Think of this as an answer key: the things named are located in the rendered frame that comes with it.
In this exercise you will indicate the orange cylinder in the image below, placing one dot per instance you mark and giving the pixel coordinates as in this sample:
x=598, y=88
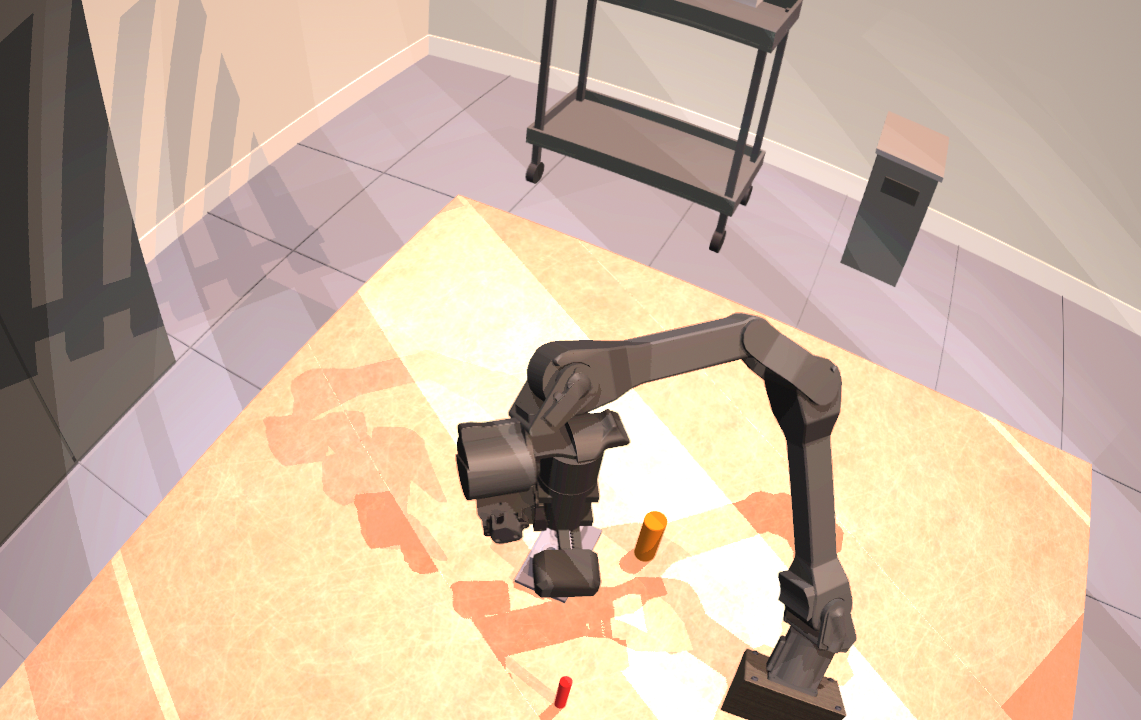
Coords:
x=650, y=536

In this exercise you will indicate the red peg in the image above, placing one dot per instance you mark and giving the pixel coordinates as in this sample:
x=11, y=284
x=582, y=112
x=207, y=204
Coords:
x=562, y=693

